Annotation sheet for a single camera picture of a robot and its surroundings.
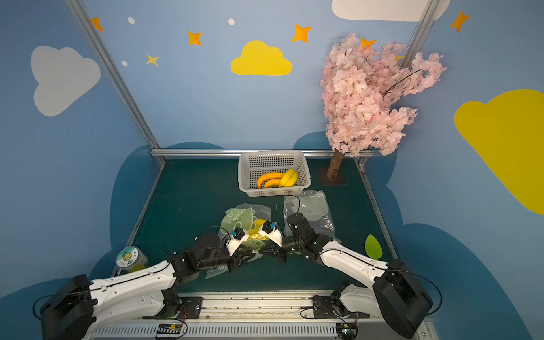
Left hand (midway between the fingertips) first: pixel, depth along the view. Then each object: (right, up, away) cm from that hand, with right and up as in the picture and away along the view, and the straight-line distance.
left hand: (254, 249), depth 77 cm
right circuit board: (+33, -28, -4) cm, 43 cm away
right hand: (+4, 0, 0) cm, 4 cm away
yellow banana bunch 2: (-1, +3, +9) cm, 9 cm away
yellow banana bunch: (+15, +26, +28) cm, 41 cm away
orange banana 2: (+7, +25, +31) cm, 40 cm away
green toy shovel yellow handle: (+50, -3, +12) cm, 52 cm away
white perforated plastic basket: (-4, +35, +38) cm, 52 cm away
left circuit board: (-29, -26, -4) cm, 40 cm away
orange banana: (+5, +28, +34) cm, 44 cm away
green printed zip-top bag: (-4, +9, +14) cm, 17 cm away
